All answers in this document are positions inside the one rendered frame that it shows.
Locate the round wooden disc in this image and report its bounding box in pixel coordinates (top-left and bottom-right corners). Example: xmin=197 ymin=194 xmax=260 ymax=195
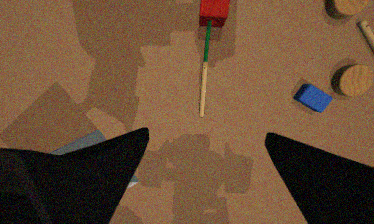
xmin=331 ymin=64 xmax=373 ymax=97

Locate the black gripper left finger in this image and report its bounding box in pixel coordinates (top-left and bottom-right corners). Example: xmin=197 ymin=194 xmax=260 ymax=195
xmin=0 ymin=127 xmax=149 ymax=224

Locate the round wooden button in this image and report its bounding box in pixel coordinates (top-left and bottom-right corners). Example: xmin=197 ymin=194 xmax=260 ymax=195
xmin=325 ymin=0 xmax=369 ymax=20

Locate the green string with thin wooden stick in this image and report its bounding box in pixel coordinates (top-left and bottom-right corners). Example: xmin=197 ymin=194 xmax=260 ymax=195
xmin=199 ymin=20 xmax=212 ymax=117

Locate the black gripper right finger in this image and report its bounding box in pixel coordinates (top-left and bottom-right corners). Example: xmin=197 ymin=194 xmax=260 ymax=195
xmin=264 ymin=133 xmax=374 ymax=224

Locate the small blue block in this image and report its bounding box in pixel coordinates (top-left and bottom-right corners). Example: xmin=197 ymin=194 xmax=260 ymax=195
xmin=293 ymin=84 xmax=333 ymax=113

